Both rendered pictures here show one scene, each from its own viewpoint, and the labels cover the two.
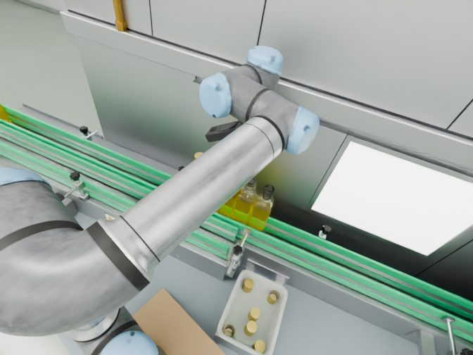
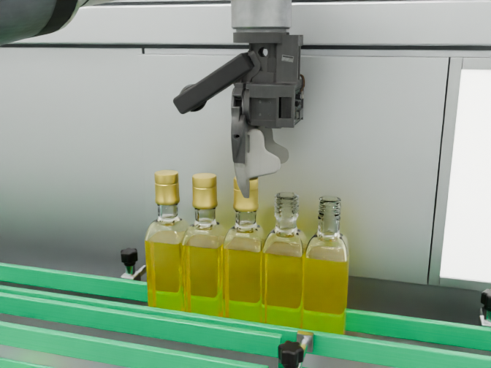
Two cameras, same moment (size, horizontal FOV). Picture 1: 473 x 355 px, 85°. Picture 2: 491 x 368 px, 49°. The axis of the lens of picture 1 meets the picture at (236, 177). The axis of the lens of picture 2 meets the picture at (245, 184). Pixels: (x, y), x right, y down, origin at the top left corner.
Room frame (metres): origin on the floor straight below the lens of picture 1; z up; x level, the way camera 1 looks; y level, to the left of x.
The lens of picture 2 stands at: (-0.16, -0.01, 1.35)
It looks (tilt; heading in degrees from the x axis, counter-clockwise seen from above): 15 degrees down; 2
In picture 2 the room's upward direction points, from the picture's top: straight up
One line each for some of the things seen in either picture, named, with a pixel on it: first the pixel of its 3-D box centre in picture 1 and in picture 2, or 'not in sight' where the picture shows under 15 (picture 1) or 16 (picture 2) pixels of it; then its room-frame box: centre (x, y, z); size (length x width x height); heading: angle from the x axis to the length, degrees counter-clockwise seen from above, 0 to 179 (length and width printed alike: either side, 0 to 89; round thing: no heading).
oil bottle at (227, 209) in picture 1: (228, 204); (245, 293); (0.55, 0.01, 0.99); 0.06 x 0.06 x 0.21; 76
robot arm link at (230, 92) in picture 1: (236, 95); not in sight; (0.45, 0.03, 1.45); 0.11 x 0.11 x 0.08; 56
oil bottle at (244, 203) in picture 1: (243, 210); (284, 299); (0.53, -0.05, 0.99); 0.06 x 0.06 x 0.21; 75
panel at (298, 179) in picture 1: (317, 172); (423, 174); (0.62, -0.25, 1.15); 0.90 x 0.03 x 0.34; 76
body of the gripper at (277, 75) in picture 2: not in sight; (266, 80); (0.54, -0.02, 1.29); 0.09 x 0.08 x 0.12; 76
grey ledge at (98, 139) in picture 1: (98, 150); not in sight; (0.82, 0.65, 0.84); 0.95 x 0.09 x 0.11; 76
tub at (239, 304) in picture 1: (252, 313); not in sight; (0.28, -0.14, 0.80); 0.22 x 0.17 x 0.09; 166
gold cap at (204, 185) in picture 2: not in sight; (204, 190); (0.56, 0.07, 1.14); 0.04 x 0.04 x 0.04
